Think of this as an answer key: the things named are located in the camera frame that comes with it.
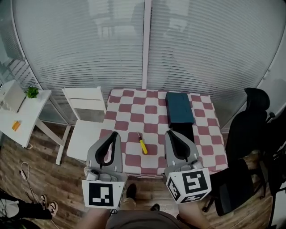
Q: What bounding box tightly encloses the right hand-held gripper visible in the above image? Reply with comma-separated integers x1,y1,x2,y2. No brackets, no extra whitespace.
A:
164,130,212,204

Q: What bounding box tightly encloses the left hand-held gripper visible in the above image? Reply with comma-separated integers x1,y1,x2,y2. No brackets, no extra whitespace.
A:
81,131,129,210

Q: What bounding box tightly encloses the yellow handled tool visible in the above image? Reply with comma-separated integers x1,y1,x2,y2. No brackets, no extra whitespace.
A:
137,132,149,155

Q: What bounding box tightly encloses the teal box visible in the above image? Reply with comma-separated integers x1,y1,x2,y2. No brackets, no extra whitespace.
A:
165,92,195,144

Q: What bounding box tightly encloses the person's right forearm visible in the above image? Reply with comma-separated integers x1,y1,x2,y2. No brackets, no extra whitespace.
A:
177,197,212,229

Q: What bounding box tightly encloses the person's left forearm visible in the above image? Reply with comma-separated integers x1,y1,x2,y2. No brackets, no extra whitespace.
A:
77,206,113,229

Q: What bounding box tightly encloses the white wooden chair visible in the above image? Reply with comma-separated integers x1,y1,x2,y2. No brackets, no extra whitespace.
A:
55,86,107,166

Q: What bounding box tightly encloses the person's left shoe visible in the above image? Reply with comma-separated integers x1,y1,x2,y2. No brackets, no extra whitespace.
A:
126,183,138,200

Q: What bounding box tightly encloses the black office chair with headrest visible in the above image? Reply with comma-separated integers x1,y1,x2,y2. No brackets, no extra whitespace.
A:
202,87,276,217

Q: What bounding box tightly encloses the person's grey shirt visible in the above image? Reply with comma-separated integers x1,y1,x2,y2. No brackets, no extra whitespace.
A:
105,197,186,229

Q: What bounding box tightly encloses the white desk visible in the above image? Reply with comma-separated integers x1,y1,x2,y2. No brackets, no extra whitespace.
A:
0,80,66,148

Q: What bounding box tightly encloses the small green potted plant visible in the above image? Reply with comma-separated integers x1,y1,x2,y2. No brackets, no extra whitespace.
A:
25,85,40,99

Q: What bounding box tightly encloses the white laptop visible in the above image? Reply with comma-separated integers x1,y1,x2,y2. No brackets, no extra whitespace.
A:
3,81,27,113

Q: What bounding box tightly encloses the white power strip with cable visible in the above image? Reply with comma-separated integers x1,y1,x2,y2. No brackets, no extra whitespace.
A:
19,161,40,203

